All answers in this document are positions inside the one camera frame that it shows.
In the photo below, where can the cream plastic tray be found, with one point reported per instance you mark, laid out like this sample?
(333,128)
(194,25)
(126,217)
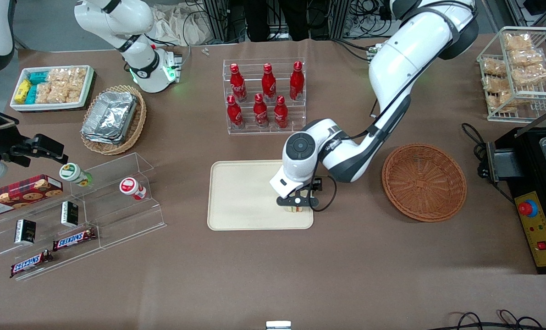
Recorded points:
(245,197)

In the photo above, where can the clear acrylic bottle rack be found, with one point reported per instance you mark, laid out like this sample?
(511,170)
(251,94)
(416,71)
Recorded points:
(300,117)

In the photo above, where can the red lid small jar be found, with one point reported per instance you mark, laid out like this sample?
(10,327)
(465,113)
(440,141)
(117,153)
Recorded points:
(133,188)

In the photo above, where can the black appliance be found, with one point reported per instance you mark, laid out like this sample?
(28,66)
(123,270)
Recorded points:
(529,183)

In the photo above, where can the small black snack box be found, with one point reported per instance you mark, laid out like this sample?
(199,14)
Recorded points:
(69,213)
(25,231)

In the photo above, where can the silver foil packets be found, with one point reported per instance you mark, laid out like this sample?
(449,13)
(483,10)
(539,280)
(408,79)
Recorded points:
(110,114)

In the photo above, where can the red emergency stop button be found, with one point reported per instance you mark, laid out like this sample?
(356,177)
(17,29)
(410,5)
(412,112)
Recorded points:
(528,208)

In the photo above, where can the brown round wicker basket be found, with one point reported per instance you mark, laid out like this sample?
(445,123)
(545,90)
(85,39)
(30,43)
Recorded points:
(424,183)

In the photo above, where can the red cola bottle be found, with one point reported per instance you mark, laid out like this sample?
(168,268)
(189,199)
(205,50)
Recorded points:
(297,81)
(268,82)
(280,112)
(260,111)
(237,84)
(234,113)

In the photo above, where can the small white device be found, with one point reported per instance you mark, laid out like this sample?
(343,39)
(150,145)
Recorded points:
(278,325)

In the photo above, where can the light wicker oval basket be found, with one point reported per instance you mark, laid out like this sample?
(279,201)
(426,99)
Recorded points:
(135,123)

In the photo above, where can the white rectangular bin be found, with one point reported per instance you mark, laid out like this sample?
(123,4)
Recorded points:
(52,107)

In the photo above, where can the yellow snack pack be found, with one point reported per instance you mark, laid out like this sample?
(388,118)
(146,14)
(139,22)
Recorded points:
(23,91)

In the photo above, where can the small sandwich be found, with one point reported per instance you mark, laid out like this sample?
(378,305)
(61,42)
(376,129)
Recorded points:
(295,210)

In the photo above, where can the teal snack pack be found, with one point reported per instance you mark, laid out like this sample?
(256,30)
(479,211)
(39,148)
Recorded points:
(38,77)
(31,95)

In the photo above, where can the Snickers chocolate bar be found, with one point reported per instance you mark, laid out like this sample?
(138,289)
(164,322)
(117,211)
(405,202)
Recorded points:
(74,239)
(30,263)

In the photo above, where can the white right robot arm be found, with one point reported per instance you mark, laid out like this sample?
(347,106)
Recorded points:
(130,27)

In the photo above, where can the green lid small jar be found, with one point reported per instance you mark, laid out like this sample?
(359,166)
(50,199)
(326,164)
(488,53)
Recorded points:
(73,173)

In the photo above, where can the grey metal bar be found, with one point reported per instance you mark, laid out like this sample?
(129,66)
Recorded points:
(541,118)

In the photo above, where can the clear acrylic tiered shelf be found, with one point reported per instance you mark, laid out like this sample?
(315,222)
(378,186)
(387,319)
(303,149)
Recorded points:
(117,215)

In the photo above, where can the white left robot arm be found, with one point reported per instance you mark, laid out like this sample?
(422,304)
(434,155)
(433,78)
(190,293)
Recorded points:
(405,68)

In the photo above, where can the white cloth bag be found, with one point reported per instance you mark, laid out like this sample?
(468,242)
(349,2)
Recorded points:
(181,27)

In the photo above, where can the yellow control panel box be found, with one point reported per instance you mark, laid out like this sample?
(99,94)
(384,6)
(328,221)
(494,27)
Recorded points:
(545,229)

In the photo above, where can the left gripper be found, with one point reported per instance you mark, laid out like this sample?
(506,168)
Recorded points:
(317,184)

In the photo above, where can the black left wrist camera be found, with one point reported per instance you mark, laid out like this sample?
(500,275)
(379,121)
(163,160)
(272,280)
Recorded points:
(316,184)

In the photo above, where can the clear bag fried snack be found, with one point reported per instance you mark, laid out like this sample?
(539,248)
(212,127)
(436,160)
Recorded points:
(534,74)
(518,42)
(493,67)
(506,101)
(527,57)
(497,85)

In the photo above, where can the clear bag rice crackers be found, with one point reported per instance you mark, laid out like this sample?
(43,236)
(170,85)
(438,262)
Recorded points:
(59,77)
(52,95)
(78,80)

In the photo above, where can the red tartan cookie box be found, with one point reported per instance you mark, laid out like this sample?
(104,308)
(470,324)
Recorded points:
(20,195)

